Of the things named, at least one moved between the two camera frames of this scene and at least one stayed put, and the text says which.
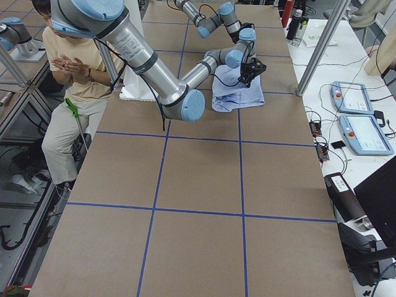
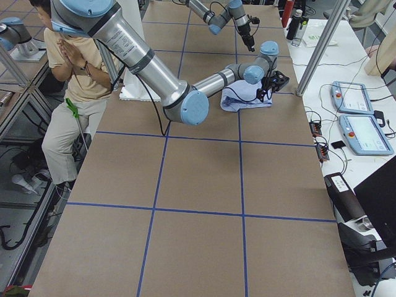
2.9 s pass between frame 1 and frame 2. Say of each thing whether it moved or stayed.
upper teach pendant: stayed
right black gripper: moved
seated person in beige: stayed
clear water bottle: stayed
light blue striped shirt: moved
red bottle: stayed
